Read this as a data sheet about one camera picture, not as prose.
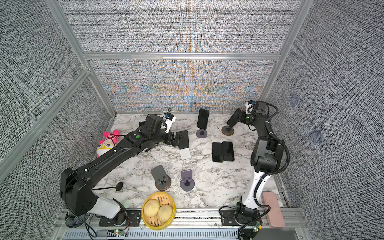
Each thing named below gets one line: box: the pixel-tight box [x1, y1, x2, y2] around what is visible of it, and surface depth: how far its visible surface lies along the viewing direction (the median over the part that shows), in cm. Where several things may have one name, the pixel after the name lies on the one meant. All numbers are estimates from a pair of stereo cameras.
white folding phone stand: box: [179, 148, 191, 160], surface depth 97 cm
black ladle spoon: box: [91, 181, 124, 191], surface depth 85 cm
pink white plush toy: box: [96, 129, 125, 158], surface depth 97 cm
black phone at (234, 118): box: [227, 108, 242, 129], surface depth 101 cm
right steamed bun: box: [157, 204, 173, 223], surface depth 71 cm
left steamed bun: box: [144, 199, 160, 217], surface depth 73 cm
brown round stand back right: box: [221, 125, 235, 136], surface depth 110 cm
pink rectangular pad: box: [261, 191, 285, 228], surface depth 74 cm
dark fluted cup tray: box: [65, 210, 84, 229], surface depth 72 cm
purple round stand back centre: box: [196, 129, 208, 139], surface depth 109 cm
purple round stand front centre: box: [180, 169, 195, 192], surface depth 84 cm
